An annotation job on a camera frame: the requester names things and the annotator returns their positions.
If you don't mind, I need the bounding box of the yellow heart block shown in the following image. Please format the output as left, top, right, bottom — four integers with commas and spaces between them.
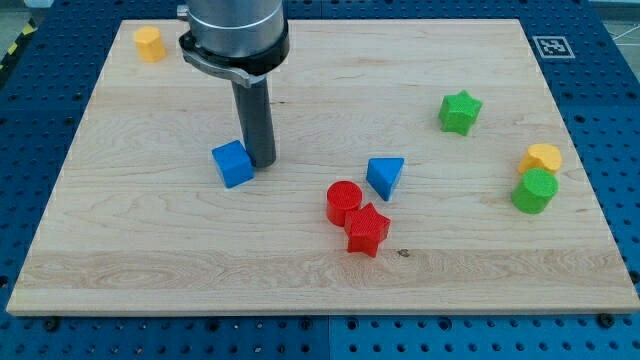
517, 143, 563, 174

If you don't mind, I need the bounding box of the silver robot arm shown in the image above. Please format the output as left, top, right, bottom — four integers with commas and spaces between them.
177, 0, 289, 168

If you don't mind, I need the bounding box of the black white fiducial marker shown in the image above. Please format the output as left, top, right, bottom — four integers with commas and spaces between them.
533, 35, 575, 59

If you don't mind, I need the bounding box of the blue cube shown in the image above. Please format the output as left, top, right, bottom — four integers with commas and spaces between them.
211, 140, 254, 188

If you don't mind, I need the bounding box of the yellow hexagon block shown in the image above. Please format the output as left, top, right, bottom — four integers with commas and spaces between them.
133, 26, 166, 63

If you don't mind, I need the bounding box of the red cylinder block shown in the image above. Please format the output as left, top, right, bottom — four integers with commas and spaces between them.
326, 180, 363, 227

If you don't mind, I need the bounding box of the wooden board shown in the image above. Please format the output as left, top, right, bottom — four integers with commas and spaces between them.
7, 19, 639, 316

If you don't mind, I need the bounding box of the green star block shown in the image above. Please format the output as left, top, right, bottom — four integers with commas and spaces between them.
438, 90, 483, 136

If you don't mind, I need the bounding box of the red star block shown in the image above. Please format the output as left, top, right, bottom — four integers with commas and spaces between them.
344, 203, 391, 258

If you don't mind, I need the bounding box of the green cylinder block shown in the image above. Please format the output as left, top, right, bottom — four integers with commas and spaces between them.
511, 168, 559, 214

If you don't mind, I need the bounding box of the blue triangle block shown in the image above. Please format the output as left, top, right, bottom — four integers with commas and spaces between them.
366, 157, 404, 201

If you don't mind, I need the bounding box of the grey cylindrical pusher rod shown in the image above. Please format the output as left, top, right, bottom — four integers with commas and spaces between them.
232, 77, 277, 168

